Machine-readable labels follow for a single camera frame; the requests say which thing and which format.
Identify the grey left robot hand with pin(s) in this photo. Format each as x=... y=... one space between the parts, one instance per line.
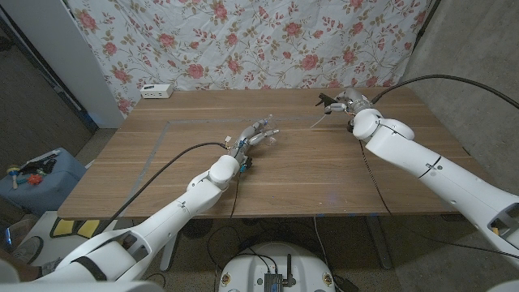
x=243 y=138

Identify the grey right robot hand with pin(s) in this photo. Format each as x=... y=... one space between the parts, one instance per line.
x=357 y=101

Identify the clear plastic dispenser bottle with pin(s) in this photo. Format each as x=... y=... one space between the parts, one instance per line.
x=271 y=140

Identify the black pump head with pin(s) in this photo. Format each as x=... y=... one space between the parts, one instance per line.
x=326 y=100

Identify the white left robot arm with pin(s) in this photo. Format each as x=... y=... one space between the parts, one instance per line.
x=170 y=215

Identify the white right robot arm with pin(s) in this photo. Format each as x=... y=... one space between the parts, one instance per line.
x=425 y=170

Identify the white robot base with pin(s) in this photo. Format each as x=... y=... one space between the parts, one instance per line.
x=251 y=267

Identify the floral backdrop cloth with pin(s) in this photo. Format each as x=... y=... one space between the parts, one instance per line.
x=251 y=40

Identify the white power strip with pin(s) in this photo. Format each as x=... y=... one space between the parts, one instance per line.
x=156 y=91

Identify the black round object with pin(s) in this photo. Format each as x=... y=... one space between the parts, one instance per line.
x=196 y=228

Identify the black backdrop pole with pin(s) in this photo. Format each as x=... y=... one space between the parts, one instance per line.
x=425 y=20

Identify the white table leg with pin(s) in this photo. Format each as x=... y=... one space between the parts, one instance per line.
x=169 y=251

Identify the black antenna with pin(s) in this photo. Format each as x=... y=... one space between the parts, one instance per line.
x=289 y=269

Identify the grey table leg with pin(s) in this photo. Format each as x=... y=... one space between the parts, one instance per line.
x=379 y=243

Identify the grey computer box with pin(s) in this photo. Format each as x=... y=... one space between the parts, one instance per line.
x=273 y=282

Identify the blue storage box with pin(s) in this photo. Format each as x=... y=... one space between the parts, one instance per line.
x=52 y=190

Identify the white flat stick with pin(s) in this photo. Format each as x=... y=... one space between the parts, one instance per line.
x=44 y=156

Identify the black toy pieces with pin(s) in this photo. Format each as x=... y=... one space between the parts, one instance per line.
x=44 y=166

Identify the orange toy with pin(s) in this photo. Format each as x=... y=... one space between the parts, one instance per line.
x=35 y=179

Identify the white mat with yellow print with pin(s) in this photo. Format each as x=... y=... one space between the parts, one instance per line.
x=61 y=247

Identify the wooden toy mallet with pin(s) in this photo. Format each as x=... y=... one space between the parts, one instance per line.
x=13 y=170

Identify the grey sneaker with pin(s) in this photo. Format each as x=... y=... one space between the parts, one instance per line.
x=28 y=249

